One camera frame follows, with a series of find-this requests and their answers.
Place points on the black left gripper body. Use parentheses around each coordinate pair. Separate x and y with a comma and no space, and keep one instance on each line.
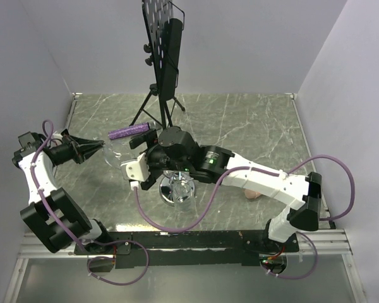
(65,152)

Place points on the purple glitter microphone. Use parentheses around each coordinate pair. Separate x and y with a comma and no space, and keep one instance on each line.
(133,130)

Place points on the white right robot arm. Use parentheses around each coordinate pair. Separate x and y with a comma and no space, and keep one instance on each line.
(176,150)

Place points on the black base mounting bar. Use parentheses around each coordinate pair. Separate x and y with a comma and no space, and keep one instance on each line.
(244,247)

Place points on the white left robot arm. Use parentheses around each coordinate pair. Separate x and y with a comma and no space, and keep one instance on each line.
(52,215)

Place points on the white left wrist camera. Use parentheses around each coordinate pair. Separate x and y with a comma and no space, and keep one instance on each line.
(59,136)

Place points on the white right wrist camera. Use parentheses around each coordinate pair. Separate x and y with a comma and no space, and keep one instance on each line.
(135,170)

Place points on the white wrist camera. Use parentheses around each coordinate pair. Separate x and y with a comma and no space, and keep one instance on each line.
(135,170)
(59,136)

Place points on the clear wine glass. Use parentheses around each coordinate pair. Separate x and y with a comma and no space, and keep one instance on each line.
(117,152)
(183,196)

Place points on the chrome wine glass rack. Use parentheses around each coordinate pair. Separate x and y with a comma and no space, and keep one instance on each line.
(169,184)

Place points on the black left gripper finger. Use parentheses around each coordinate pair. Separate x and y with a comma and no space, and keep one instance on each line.
(85,151)
(86,143)

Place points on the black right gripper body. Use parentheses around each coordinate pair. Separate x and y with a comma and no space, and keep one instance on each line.
(157,158)

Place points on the black music stand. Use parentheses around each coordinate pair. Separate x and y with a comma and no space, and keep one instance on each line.
(164,22)

